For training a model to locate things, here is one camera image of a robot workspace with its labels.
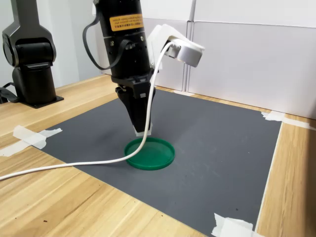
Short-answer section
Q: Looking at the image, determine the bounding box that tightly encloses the small white plastic terminal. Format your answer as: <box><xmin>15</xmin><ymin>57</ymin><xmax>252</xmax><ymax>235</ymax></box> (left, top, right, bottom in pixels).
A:
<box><xmin>134</xmin><ymin>122</ymin><xmax>154</xmax><ymax>137</ymax></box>

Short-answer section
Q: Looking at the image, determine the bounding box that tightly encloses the round green lid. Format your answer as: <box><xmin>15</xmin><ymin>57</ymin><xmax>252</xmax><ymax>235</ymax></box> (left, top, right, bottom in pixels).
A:
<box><xmin>123</xmin><ymin>137</ymin><xmax>176</xmax><ymax>172</ymax></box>

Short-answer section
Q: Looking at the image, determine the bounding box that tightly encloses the white partition panel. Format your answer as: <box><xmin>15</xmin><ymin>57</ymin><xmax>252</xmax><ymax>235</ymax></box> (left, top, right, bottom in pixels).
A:
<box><xmin>187</xmin><ymin>0</ymin><xmax>316</xmax><ymax>121</ymax></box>
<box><xmin>92</xmin><ymin>0</ymin><xmax>196</xmax><ymax>91</ymax></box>

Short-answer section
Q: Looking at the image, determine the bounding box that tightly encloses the white tape strip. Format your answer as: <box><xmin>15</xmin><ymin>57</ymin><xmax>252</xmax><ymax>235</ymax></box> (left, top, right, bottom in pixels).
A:
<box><xmin>172</xmin><ymin>89</ymin><xmax>196</xmax><ymax>97</ymax></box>

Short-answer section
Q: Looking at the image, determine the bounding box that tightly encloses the dark grey mat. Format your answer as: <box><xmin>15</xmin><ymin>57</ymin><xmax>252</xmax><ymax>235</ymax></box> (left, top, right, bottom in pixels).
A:
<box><xmin>32</xmin><ymin>88</ymin><xmax>283</xmax><ymax>237</ymax></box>

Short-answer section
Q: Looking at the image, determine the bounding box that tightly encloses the white tape cross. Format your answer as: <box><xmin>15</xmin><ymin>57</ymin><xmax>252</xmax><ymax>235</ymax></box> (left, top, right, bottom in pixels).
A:
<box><xmin>0</xmin><ymin>125</ymin><xmax>63</xmax><ymax>158</ymax></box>
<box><xmin>211</xmin><ymin>212</ymin><xmax>266</xmax><ymax>237</ymax></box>
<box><xmin>261</xmin><ymin>110</ymin><xmax>316</xmax><ymax>132</ymax></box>

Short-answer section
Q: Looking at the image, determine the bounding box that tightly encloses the white camera box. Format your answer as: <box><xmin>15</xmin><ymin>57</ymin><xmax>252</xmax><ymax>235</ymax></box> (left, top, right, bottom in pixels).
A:
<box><xmin>147</xmin><ymin>24</ymin><xmax>206</xmax><ymax>74</ymax></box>

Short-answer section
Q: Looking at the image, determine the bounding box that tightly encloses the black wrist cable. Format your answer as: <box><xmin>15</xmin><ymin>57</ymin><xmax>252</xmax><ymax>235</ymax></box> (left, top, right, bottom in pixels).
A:
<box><xmin>82</xmin><ymin>9</ymin><xmax>135</xmax><ymax>71</ymax></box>

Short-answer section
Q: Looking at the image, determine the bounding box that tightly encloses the white cable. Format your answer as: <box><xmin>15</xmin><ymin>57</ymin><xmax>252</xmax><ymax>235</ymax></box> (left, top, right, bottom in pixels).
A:
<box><xmin>0</xmin><ymin>41</ymin><xmax>176</xmax><ymax>181</ymax></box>

